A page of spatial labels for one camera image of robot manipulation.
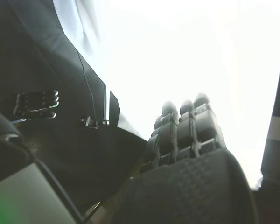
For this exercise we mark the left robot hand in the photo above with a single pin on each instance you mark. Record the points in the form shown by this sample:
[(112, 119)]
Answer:
[(189, 186)]

